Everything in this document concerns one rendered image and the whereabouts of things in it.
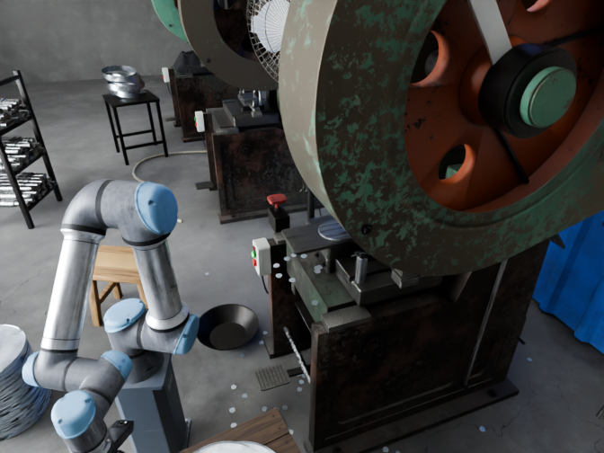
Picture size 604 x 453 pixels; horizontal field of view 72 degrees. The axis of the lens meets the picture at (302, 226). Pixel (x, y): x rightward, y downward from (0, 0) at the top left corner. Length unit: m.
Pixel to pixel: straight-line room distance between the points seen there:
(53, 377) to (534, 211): 1.12
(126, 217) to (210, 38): 1.56
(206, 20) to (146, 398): 1.78
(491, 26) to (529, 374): 1.66
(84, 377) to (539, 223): 1.07
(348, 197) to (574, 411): 1.61
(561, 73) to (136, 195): 0.85
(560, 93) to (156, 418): 1.39
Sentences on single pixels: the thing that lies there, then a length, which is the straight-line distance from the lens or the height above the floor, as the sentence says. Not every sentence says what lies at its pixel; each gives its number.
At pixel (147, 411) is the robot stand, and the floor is 0.32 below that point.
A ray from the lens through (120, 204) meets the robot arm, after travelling 1.01.
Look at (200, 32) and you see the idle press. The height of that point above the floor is 1.24.
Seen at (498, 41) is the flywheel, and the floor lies 1.41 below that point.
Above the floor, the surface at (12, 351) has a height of 0.31.
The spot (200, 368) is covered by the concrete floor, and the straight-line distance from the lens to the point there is 2.01.
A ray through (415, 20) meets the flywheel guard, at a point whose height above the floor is 1.45.
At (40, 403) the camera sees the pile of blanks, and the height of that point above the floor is 0.06.
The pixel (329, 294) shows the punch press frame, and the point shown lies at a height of 0.64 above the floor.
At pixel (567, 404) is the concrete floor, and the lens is 2.16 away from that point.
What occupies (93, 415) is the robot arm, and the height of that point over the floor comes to 0.77.
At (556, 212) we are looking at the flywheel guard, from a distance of 1.14.
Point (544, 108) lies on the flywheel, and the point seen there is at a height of 1.32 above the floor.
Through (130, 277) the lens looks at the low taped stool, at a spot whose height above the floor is 0.33.
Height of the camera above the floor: 1.51
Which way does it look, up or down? 32 degrees down
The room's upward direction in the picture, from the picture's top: straight up
